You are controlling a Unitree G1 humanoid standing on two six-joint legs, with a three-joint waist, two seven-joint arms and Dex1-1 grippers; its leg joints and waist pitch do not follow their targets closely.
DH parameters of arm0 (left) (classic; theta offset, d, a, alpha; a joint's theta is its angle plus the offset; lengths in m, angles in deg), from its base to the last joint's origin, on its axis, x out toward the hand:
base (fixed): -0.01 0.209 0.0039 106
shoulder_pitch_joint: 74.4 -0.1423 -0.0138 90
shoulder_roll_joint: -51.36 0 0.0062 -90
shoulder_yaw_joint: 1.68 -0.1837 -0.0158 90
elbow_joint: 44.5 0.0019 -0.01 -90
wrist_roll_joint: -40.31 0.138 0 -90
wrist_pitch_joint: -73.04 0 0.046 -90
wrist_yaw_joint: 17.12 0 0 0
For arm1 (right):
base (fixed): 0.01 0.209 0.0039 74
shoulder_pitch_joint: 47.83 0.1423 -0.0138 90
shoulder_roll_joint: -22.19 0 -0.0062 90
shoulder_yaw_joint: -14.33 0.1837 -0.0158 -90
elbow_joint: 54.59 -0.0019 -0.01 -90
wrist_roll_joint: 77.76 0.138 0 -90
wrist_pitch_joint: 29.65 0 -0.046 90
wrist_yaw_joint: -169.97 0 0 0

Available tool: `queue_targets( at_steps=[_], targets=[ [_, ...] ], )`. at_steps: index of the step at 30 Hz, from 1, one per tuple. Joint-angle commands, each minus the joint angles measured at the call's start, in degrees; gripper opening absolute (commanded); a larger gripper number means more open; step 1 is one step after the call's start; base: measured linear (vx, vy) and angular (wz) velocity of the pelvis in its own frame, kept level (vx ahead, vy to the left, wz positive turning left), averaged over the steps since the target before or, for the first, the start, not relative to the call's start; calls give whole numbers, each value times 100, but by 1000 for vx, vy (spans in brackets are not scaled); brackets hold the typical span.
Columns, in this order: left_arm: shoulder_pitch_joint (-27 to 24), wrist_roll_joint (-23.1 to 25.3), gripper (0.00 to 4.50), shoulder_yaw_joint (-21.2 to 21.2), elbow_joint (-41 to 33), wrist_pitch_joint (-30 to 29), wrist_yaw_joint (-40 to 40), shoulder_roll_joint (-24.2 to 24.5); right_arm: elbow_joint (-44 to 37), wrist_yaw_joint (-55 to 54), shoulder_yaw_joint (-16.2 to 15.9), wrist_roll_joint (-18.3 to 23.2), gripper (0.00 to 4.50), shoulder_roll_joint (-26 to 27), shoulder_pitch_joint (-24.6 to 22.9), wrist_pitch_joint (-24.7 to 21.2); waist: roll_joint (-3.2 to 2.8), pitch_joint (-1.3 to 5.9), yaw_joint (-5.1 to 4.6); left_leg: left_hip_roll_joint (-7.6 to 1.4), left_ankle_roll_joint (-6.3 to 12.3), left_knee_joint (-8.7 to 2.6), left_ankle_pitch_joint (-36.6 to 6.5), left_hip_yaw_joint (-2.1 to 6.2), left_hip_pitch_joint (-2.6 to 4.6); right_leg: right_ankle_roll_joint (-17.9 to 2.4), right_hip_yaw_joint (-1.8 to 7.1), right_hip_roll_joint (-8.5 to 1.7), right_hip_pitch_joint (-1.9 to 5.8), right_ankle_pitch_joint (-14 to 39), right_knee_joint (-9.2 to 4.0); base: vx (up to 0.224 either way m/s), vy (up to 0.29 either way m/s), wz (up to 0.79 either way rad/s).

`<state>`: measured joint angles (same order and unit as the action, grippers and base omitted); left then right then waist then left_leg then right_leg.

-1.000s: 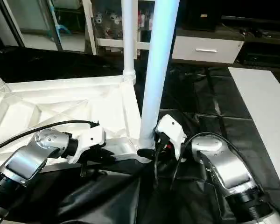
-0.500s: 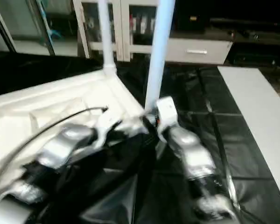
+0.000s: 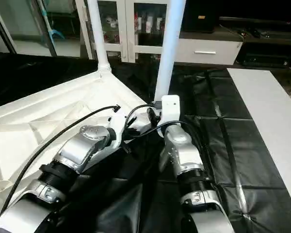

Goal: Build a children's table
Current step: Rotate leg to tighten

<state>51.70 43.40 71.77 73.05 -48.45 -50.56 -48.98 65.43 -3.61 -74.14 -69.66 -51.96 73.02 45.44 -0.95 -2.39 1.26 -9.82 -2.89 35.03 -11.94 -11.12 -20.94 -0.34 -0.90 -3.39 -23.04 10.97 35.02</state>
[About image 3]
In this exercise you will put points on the white plastic table leg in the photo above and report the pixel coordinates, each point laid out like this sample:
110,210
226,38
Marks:
99,34
169,43

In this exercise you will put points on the white plastic table top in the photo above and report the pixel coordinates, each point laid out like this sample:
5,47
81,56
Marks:
39,116

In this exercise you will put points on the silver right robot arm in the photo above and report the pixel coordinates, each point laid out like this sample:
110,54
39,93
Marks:
184,155

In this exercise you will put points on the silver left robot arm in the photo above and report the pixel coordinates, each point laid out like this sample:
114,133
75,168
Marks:
72,160

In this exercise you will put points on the black work mat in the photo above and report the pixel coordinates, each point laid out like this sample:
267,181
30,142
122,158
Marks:
223,145

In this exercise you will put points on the white drawer unit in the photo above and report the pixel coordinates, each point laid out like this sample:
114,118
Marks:
206,51

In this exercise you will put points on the white glass-door cabinet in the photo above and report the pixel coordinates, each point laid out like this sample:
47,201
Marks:
131,26

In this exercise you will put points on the black box with yellow label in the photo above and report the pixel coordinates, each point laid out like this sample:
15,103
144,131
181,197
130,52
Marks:
201,14

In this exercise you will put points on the white flat panel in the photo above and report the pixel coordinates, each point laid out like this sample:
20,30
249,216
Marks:
271,116

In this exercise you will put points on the blue metal stand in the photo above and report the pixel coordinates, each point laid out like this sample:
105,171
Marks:
56,29

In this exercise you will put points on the dark wooden TV bench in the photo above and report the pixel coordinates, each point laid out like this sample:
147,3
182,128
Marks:
266,46

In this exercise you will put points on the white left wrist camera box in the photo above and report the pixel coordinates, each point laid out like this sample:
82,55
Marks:
117,126

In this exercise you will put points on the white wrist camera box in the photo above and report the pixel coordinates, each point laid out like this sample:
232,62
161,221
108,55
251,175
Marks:
117,126
169,111

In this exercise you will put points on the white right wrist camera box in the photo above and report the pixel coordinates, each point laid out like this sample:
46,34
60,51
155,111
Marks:
169,111

